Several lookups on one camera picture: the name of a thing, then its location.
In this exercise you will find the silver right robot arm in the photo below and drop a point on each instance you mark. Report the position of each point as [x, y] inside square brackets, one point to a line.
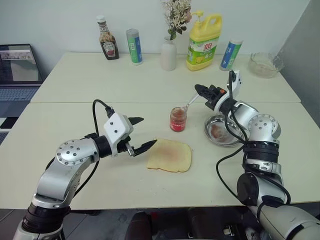
[262, 155]

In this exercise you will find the dried flower bunch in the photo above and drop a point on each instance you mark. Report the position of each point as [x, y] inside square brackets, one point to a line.
[176, 15]

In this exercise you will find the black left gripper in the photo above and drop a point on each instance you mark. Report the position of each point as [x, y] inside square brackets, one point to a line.
[123, 146]

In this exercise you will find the clear plastic spoon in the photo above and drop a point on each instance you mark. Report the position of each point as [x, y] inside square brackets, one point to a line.
[190, 102]

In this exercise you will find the dark rounded shape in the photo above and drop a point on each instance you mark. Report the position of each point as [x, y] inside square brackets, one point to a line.
[140, 226]

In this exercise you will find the toasted bread slice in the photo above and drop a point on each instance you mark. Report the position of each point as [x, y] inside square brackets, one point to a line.
[171, 156]

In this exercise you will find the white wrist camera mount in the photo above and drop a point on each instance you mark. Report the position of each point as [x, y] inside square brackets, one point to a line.
[116, 126]
[237, 81]

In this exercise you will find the white ceramic vase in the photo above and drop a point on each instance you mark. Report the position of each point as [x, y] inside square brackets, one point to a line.
[168, 56]

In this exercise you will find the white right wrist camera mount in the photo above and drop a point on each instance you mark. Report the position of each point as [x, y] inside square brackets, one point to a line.
[237, 81]

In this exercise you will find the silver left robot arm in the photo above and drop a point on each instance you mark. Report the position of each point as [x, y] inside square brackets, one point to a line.
[62, 172]

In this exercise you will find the open grey laptop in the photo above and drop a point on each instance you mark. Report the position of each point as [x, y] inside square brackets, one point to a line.
[17, 65]

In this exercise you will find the yellow detergent pump bottle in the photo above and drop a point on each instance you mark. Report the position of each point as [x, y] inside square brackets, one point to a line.
[202, 47]

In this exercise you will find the round steel plate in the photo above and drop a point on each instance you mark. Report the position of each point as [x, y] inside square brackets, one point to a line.
[220, 132]

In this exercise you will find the small glass jam jar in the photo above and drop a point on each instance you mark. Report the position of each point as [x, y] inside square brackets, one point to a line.
[178, 120]

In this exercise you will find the white green blue roll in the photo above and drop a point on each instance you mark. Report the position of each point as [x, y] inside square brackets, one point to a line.
[230, 55]
[135, 47]

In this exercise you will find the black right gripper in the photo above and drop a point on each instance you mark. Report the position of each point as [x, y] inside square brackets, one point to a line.
[215, 96]

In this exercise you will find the clear glass bowl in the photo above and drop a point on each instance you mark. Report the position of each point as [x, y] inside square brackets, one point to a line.
[265, 65]

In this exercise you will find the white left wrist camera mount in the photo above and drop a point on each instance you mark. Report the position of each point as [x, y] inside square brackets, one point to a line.
[116, 126]

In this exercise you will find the ketchup bottle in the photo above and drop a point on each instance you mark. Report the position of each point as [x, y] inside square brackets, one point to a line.
[108, 45]

